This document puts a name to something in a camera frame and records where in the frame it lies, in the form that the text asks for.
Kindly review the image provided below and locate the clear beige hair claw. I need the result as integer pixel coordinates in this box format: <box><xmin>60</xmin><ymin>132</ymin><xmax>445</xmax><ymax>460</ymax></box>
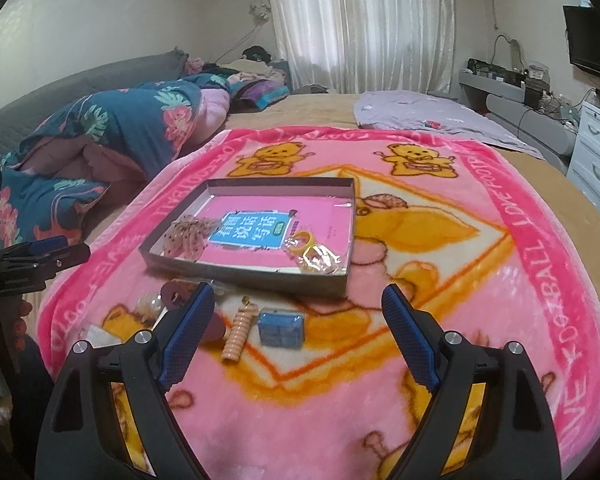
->
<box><xmin>134</xmin><ymin>292</ymin><xmax>163</xmax><ymax>323</ymax></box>

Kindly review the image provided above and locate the maroon hair claw clip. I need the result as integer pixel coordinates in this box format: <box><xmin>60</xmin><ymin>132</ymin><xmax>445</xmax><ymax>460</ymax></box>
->
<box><xmin>160</xmin><ymin>278</ymin><xmax>199</xmax><ymax>310</ymax></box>

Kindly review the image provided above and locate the pink dotted bow hairclip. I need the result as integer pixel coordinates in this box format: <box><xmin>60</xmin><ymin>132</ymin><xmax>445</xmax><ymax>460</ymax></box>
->
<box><xmin>160</xmin><ymin>214</ymin><xmax>221</xmax><ymax>261</ymax></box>

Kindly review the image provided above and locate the peach spiral hair tie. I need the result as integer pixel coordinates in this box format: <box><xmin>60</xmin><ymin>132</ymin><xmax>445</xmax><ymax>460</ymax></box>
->
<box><xmin>220</xmin><ymin>296</ymin><xmax>259</xmax><ymax>365</ymax></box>

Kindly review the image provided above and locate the blue small box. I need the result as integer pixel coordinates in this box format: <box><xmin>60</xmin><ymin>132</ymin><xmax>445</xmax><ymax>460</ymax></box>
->
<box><xmin>257</xmin><ymin>309</ymin><xmax>304</xmax><ymax>350</ymax></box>

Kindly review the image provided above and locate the white card packet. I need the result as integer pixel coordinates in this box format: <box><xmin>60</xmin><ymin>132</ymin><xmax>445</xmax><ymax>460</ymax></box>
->
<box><xmin>80</xmin><ymin>324</ymin><xmax>121</xmax><ymax>348</ymax></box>

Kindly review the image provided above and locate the person left hand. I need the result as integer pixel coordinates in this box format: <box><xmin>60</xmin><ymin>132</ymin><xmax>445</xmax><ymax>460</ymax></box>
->
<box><xmin>12</xmin><ymin>300</ymin><xmax>32</xmax><ymax>352</ymax></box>

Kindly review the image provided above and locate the grey padded headboard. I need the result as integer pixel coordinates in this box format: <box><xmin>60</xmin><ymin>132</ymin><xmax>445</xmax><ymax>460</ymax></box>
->
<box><xmin>0</xmin><ymin>48</ymin><xmax>189</xmax><ymax>157</ymax></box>

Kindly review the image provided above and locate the blue floral quilt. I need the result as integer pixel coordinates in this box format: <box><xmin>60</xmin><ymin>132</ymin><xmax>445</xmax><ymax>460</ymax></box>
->
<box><xmin>0</xmin><ymin>73</ymin><xmax>230</xmax><ymax>249</ymax></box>

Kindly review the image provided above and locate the pink bear fleece blanket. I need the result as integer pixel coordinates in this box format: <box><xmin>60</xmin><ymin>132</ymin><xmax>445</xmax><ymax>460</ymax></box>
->
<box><xmin>38</xmin><ymin>127</ymin><xmax>600</xmax><ymax>479</ymax></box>

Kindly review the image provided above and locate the grey cardboard box tray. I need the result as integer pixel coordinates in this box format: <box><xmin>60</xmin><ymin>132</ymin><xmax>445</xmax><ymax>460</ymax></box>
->
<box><xmin>140</xmin><ymin>177</ymin><xmax>355</xmax><ymax>298</ymax></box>

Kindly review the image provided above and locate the purple striped pillow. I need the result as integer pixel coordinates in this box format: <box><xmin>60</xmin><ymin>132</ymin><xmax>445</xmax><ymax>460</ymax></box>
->
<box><xmin>230</xmin><ymin>79</ymin><xmax>289</xmax><ymax>113</ymax></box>

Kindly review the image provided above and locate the white drawer cabinet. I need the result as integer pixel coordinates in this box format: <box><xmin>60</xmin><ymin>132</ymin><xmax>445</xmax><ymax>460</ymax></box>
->
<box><xmin>567</xmin><ymin>102</ymin><xmax>600</xmax><ymax>213</ymax></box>

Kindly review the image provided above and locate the grey bed footboard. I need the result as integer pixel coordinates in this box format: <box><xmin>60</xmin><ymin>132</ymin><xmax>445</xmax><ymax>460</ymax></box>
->
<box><xmin>458</xmin><ymin>68</ymin><xmax>576</xmax><ymax>174</ymax></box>

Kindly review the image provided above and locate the lilac bed sheet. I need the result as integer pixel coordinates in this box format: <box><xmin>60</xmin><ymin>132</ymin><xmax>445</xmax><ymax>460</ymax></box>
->
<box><xmin>353</xmin><ymin>90</ymin><xmax>543</xmax><ymax>159</ymax></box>

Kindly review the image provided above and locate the white curtain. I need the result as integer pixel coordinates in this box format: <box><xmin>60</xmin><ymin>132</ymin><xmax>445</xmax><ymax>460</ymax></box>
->
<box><xmin>270</xmin><ymin>0</ymin><xmax>455</xmax><ymax>93</ymax></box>

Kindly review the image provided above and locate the black wall television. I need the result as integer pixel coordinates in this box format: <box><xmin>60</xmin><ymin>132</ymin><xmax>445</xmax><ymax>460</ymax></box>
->
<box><xmin>562</xmin><ymin>6</ymin><xmax>600</xmax><ymax>78</ymax></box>

